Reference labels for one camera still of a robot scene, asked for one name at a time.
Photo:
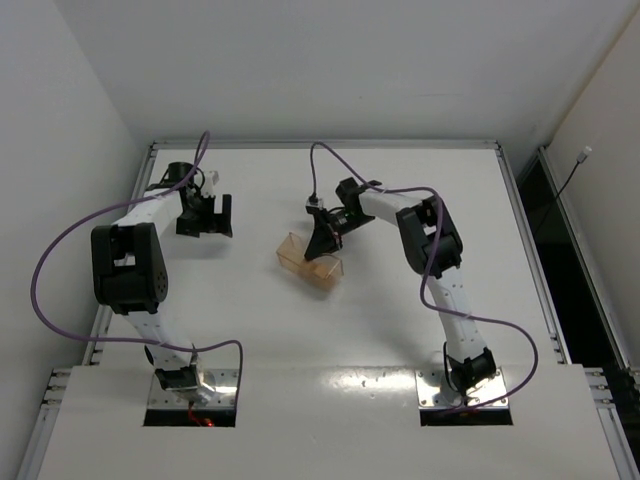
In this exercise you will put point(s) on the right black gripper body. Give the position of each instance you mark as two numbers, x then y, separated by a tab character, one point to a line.
325	226

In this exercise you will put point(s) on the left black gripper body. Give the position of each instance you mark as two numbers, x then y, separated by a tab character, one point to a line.
201	216

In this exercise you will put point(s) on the transparent orange plastic box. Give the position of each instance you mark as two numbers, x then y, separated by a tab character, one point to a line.
323	273

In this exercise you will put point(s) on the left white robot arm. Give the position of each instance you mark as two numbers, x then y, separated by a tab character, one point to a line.
130	274

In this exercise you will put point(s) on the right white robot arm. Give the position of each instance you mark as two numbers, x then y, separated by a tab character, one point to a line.
433	249

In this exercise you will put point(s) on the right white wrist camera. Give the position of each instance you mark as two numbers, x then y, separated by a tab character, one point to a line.
314	204

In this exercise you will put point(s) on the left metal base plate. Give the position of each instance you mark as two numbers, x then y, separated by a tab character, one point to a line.
217	392

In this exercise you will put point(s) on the black wall cable white plug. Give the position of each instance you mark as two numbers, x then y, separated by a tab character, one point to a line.
580	159

